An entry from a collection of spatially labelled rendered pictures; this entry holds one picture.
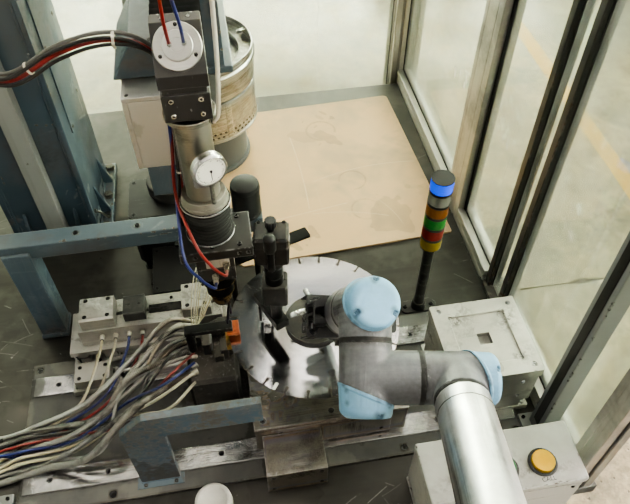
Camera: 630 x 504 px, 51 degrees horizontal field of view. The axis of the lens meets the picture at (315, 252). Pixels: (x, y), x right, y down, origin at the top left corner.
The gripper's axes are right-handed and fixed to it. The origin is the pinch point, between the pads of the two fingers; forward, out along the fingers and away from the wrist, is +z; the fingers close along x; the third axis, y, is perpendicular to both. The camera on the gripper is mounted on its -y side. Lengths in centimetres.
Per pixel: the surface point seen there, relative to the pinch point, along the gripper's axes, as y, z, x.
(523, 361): -38.2, -2.4, 6.2
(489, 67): -34, -2, -55
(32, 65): 47, -39, -27
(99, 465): 41, 21, 27
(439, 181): -18.8, -9.3, -26.4
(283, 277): 10.8, -11.4, -6.5
